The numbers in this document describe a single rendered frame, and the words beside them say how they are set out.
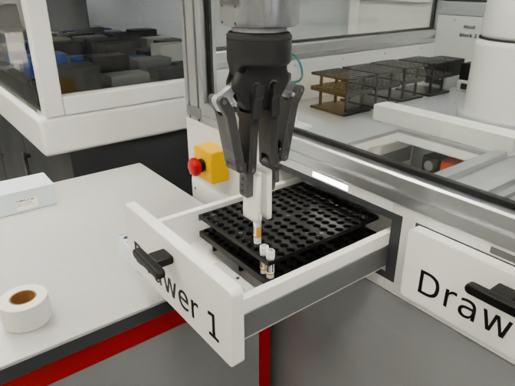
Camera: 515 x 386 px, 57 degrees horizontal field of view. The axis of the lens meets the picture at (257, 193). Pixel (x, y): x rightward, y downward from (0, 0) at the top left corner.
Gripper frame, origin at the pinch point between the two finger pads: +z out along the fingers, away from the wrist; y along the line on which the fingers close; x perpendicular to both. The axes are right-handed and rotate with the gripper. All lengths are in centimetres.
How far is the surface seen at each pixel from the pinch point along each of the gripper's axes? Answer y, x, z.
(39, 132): 6, -87, 12
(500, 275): -17.2, 24.9, 6.3
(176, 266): 10.7, -3.3, 8.9
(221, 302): 10.7, 7.2, 8.2
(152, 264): 13.9, -3.5, 7.4
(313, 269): -3.6, 7.4, 9.2
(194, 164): -12.0, -37.0, 9.7
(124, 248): 7.5, -30.1, 19.9
